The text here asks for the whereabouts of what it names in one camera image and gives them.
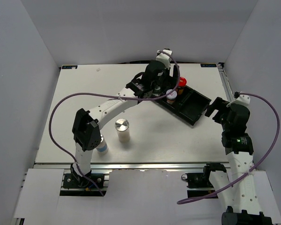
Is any white lid spice jar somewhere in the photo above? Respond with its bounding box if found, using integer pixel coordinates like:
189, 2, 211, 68
166, 89, 177, 105

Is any red lid sauce jar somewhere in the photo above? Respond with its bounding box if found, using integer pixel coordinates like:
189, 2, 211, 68
176, 77, 187, 96

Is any white-filled metal-lid jar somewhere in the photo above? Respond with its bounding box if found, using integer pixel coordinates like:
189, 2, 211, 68
115, 118, 130, 142

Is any blue label metal-lid jar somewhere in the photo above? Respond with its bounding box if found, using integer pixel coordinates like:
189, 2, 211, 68
96, 135, 109, 155

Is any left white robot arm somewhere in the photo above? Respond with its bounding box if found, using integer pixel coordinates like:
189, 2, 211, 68
71, 59, 177, 187

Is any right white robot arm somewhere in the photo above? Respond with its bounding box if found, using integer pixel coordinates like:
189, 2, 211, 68
202, 95, 272, 225

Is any black compartment tray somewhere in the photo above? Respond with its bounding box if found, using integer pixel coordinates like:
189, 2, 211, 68
156, 85, 211, 126

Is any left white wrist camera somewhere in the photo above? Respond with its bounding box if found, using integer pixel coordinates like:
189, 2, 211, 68
155, 50, 171, 69

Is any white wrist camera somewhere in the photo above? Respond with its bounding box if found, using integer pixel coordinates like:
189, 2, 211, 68
155, 50, 171, 69
231, 92, 251, 106

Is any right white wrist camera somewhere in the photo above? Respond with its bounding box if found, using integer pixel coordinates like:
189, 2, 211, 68
231, 92, 251, 106

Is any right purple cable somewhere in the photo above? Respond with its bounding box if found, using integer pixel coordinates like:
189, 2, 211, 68
177, 93, 281, 205

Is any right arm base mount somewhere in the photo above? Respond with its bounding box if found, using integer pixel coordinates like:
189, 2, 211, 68
181, 163, 227, 198

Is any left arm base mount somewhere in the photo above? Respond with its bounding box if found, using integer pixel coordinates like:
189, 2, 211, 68
59, 165, 109, 197

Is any aluminium table frame rail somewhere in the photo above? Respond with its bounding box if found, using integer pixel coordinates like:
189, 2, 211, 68
35, 161, 232, 171

